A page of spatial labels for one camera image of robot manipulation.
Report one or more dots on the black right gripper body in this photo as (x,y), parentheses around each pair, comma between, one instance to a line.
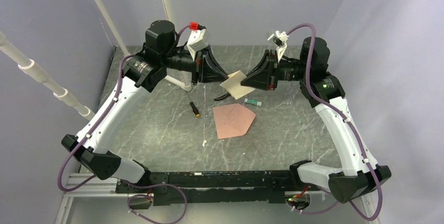
(290,70)

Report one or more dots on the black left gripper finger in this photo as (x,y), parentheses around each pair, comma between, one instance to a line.
(209,75)
(211,67)

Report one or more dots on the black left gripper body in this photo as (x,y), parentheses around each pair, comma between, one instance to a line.
(182,61)

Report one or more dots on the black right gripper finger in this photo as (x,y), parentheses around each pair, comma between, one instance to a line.
(266,65)
(257,78)

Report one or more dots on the cream lined letter paper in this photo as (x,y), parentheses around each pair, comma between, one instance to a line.
(234,88)

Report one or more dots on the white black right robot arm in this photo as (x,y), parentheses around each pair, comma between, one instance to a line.
(360,173)

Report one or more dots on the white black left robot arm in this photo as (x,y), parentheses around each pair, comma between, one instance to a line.
(137,77)

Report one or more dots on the pink paper envelope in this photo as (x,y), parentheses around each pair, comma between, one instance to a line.
(232,120)

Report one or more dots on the black yellow screwdriver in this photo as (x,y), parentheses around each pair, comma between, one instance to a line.
(193,106)

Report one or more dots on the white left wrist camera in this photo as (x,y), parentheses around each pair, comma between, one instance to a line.
(198,39)

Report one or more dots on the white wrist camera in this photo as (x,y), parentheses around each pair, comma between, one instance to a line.
(198,39)
(279,39)

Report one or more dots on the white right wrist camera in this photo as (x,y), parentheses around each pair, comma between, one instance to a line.
(279,39)

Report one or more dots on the black handled pliers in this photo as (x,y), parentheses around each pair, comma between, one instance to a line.
(222,97)

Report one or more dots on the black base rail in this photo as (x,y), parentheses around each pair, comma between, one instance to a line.
(271,186)

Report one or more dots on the white pvc pipe frame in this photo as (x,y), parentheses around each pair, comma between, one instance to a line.
(36,72)

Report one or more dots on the aluminium extrusion frame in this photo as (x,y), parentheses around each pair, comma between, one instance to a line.
(97,202)

